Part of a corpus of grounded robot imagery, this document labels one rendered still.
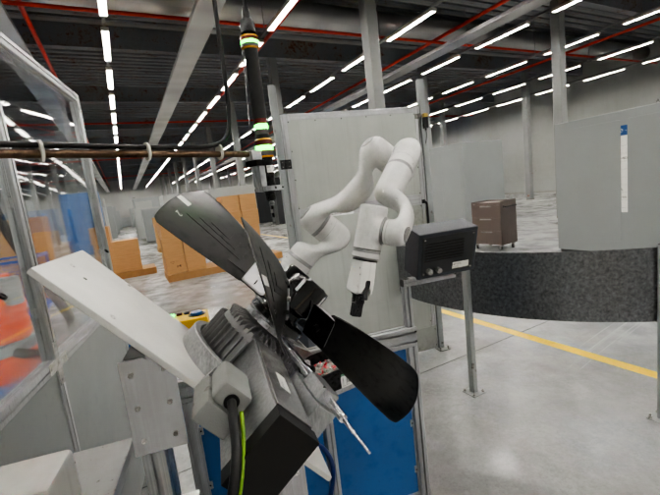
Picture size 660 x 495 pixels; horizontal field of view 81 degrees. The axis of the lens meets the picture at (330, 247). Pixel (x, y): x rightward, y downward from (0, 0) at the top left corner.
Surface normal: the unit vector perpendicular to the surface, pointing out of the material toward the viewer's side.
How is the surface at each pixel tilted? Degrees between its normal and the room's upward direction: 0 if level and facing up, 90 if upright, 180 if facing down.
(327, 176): 90
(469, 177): 90
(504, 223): 90
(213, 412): 90
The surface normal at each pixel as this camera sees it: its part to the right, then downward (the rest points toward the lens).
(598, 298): -0.37, 0.18
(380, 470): 0.29, 0.11
